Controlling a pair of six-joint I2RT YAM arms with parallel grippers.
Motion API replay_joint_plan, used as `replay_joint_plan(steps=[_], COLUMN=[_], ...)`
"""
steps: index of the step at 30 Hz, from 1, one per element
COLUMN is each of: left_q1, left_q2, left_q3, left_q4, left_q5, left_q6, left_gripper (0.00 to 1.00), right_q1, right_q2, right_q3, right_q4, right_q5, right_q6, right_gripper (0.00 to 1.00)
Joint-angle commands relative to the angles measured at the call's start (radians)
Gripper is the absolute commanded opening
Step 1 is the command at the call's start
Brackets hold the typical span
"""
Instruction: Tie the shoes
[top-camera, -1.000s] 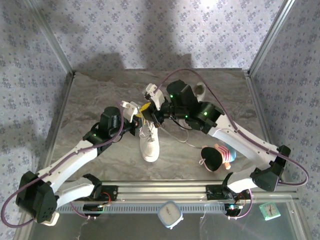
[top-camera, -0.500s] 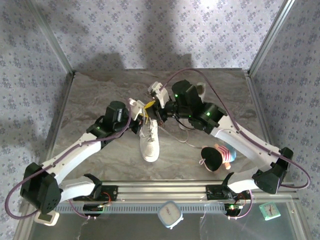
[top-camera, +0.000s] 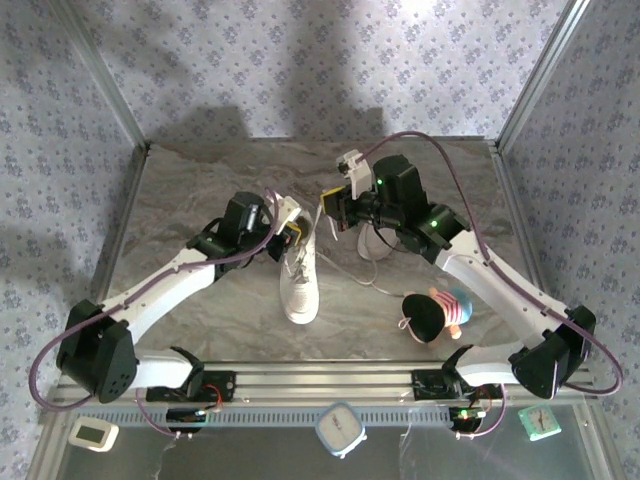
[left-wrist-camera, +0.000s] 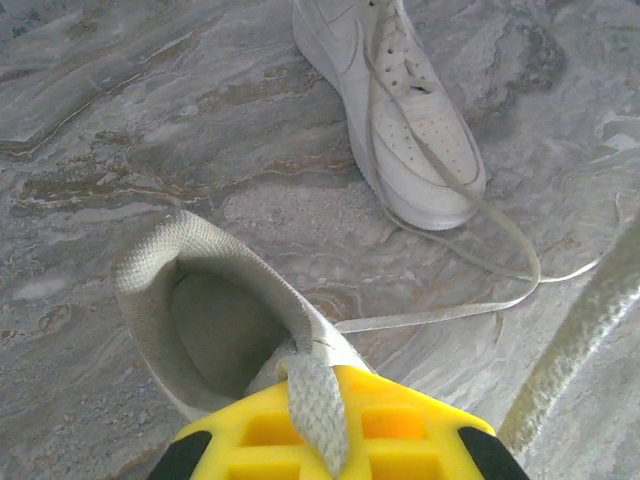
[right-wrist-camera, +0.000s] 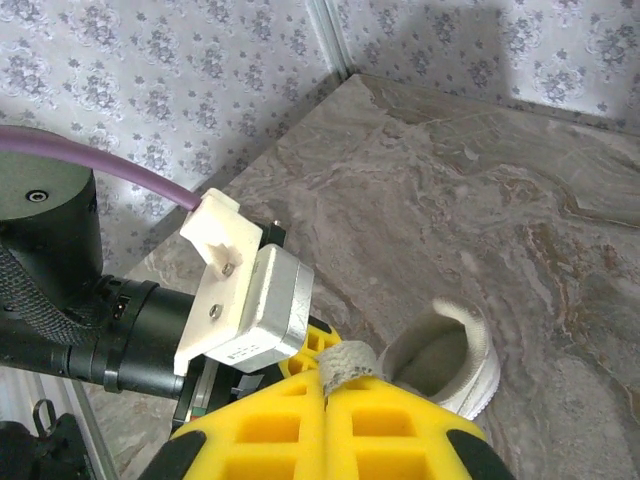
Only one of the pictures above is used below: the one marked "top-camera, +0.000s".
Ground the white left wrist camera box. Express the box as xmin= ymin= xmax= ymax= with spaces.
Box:
xmin=269 ymin=194 xmax=305 ymax=225

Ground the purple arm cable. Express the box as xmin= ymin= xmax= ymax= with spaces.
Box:
xmin=29 ymin=187 xmax=281 ymax=442
xmin=357 ymin=130 xmax=625 ymax=442

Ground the white lace-up sneaker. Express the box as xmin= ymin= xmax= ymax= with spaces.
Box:
xmin=314 ymin=222 xmax=407 ymax=300
xmin=277 ymin=199 xmax=344 ymax=325

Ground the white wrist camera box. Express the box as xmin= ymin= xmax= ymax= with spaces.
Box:
xmin=269 ymin=194 xmax=305 ymax=225
xmin=335 ymin=149 xmax=374 ymax=199

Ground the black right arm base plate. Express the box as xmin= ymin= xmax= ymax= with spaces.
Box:
xmin=412 ymin=368 xmax=504 ymax=402

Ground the aluminium frame post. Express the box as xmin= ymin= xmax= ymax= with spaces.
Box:
xmin=493 ymin=0 xmax=592 ymax=154
xmin=49 ymin=0 xmax=152 ymax=154

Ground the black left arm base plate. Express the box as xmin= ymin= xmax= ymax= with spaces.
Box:
xmin=145 ymin=370 xmax=237 ymax=403

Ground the black left controller board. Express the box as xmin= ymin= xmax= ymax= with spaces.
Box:
xmin=166 ymin=407 xmax=211 ymax=434

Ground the black-haired plush doll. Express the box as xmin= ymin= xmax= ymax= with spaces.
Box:
xmin=398 ymin=287 xmax=475 ymax=349

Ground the black right controller board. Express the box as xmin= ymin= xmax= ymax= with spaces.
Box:
xmin=448 ymin=405 xmax=487 ymax=434

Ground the black controller board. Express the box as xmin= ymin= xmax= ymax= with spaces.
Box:
xmin=448 ymin=405 xmax=487 ymax=434
xmin=166 ymin=407 xmax=211 ymax=434

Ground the grey slotted cable duct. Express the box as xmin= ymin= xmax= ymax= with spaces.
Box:
xmin=87 ymin=405 xmax=454 ymax=427

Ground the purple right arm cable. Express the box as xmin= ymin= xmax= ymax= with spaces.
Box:
xmin=357 ymin=130 xmax=625 ymax=442

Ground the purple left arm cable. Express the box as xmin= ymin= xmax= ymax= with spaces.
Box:
xmin=29 ymin=187 xmax=281 ymax=442

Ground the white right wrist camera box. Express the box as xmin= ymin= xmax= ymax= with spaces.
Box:
xmin=335 ymin=149 xmax=374 ymax=199

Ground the white digital timer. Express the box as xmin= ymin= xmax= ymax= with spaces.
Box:
xmin=68 ymin=417 xmax=120 ymax=453

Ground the aluminium side frame rail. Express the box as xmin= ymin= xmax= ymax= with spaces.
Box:
xmin=489 ymin=142 xmax=572 ymax=366
xmin=63 ymin=143 xmax=152 ymax=371

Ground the blue and white square clock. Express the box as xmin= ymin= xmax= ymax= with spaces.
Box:
xmin=314 ymin=401 xmax=369 ymax=460

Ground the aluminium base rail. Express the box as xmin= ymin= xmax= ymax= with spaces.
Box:
xmin=42 ymin=362 xmax=600 ymax=410

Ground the green alarm clock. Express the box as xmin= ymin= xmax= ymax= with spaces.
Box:
xmin=517 ymin=403 xmax=562 ymax=442

